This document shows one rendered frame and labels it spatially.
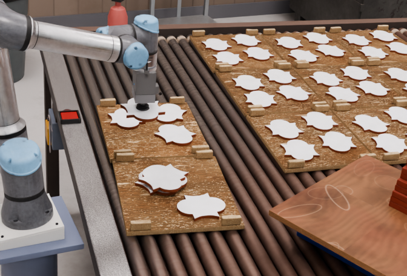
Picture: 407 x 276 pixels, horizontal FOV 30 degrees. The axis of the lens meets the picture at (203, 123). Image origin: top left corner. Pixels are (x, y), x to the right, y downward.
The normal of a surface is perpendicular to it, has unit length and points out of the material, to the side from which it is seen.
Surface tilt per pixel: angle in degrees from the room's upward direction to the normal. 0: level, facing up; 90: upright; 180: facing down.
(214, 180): 0
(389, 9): 90
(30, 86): 0
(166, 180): 0
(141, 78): 90
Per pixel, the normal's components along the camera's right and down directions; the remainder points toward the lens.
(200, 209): 0.07, -0.88
